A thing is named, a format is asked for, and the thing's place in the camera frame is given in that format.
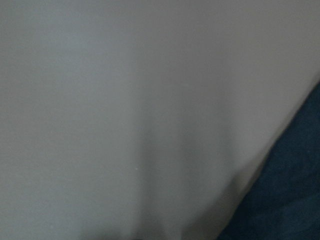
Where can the black t-shirt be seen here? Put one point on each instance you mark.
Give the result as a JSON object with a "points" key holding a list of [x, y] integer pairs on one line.
{"points": [[284, 201]]}

